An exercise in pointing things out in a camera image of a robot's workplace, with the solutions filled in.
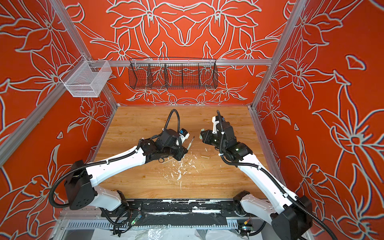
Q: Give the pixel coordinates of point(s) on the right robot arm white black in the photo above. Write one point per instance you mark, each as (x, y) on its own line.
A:
(288, 214)

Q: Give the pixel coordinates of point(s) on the clear mesh bin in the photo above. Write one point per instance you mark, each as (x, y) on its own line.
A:
(86, 79)

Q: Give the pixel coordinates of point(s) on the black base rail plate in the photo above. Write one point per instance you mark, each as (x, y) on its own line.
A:
(221, 207)

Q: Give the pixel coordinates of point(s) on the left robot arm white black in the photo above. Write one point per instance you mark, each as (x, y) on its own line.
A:
(83, 184)

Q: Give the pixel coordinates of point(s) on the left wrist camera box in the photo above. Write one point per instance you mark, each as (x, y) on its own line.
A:
(184, 134)

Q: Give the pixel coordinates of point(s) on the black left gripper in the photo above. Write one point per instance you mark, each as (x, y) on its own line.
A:
(182, 151)

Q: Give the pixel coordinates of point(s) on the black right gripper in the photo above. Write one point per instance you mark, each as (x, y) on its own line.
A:
(206, 138)

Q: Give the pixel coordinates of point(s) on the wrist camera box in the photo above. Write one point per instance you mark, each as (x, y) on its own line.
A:
(184, 134)
(215, 121)

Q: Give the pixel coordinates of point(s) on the black wire basket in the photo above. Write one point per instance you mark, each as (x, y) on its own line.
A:
(173, 74)

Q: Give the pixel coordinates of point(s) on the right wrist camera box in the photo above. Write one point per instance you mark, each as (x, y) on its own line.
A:
(215, 121)

